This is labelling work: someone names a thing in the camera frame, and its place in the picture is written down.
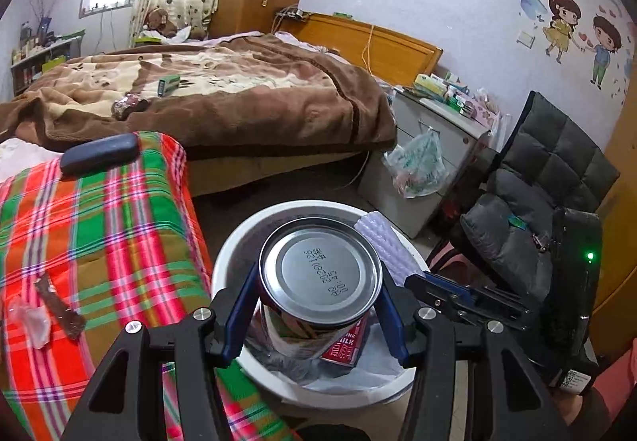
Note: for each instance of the brown fleece blanket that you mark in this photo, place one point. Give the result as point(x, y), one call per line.
point(251, 95)

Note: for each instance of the small white foam net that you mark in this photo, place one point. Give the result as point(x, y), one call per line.
point(397, 253)

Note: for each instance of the dark blue glasses case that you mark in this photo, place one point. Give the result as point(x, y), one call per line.
point(99, 155)

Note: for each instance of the grey bedside cabinet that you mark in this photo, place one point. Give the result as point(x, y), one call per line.
point(461, 138)

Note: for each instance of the cartoon couple wall sticker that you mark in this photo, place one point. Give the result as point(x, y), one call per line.
point(562, 33)

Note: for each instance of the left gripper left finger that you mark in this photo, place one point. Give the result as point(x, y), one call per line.
point(233, 308)

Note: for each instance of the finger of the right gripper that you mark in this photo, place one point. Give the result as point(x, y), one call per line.
point(447, 285)

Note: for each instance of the right hand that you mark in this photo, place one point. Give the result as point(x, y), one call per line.
point(587, 416)

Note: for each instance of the wooden headboard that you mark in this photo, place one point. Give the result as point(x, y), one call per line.
point(395, 57)

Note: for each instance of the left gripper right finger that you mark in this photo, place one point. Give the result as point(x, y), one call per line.
point(396, 309)

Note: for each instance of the cluttered side shelf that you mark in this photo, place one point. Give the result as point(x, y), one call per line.
point(41, 59)

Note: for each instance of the white round trash bin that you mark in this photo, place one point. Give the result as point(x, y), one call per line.
point(311, 384)

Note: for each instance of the brown snack wrapper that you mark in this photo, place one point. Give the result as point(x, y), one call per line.
point(71, 322)

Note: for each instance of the clear plastic wrap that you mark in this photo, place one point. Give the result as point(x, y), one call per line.
point(34, 320)

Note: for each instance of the metal tin can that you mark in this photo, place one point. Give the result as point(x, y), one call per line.
point(318, 277)

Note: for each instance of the grey cushioned chair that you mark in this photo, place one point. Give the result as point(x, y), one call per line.
point(548, 163)

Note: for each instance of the teddy bear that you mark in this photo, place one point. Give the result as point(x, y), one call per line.
point(157, 20)

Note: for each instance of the green box on bed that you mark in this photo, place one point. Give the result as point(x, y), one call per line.
point(167, 84)

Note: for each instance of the plaid tablecloth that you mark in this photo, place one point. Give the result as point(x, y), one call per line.
point(120, 245)

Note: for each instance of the hanging plastic bag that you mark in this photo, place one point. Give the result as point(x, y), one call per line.
point(418, 169)

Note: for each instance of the items on cabinet top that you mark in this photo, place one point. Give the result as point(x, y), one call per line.
point(456, 96)

